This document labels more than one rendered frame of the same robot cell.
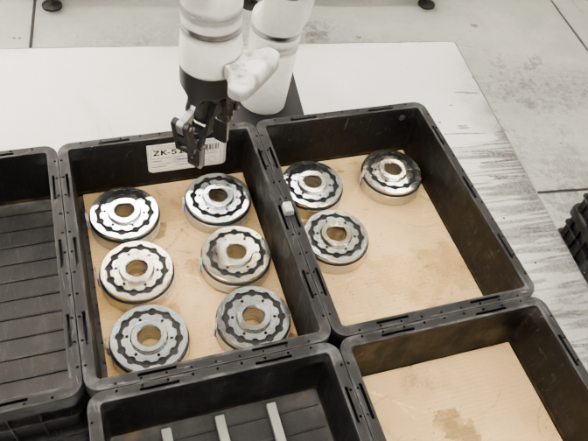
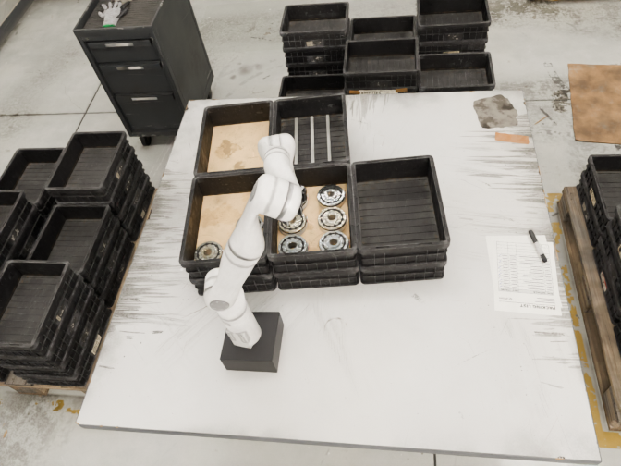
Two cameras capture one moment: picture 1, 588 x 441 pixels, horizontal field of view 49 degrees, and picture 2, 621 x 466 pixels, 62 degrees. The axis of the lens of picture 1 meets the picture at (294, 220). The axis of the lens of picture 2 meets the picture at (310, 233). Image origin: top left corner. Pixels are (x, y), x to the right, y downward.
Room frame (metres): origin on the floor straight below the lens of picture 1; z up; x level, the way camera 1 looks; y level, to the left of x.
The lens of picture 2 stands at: (1.50, 0.77, 2.33)
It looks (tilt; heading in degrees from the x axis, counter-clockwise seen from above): 53 degrees down; 214
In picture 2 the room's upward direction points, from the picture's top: 11 degrees counter-clockwise
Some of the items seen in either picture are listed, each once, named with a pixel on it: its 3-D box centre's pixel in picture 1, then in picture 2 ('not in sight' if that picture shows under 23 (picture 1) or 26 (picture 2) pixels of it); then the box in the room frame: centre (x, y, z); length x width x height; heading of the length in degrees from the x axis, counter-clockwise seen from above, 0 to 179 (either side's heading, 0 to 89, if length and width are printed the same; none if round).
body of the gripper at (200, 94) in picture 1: (210, 87); not in sight; (0.62, 0.13, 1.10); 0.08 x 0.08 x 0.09
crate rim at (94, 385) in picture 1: (184, 238); (310, 209); (0.52, 0.14, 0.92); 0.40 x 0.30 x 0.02; 25
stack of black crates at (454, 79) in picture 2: not in sight; (452, 93); (-0.93, 0.29, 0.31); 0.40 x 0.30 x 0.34; 109
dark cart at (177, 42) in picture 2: not in sight; (156, 65); (-0.54, -1.47, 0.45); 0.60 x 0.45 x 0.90; 19
